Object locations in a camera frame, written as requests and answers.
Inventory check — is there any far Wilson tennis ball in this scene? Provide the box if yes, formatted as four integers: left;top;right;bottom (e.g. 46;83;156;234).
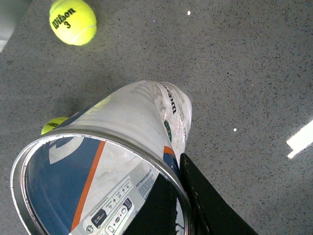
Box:
49;0;97;46

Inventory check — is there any Head Team tennis ball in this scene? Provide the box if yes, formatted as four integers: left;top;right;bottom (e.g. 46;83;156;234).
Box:
41;117;68;135

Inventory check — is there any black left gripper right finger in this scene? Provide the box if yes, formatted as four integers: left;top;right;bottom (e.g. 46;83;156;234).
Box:
179;153;257;235

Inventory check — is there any clear Wilson tennis ball can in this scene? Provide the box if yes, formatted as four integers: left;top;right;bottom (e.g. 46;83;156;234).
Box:
10;80;195;235

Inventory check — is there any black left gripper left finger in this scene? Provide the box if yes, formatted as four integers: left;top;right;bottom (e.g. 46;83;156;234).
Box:
123;175;178;235

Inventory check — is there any white pleated curtain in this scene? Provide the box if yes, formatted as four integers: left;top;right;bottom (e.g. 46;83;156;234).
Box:
0;0;32;52

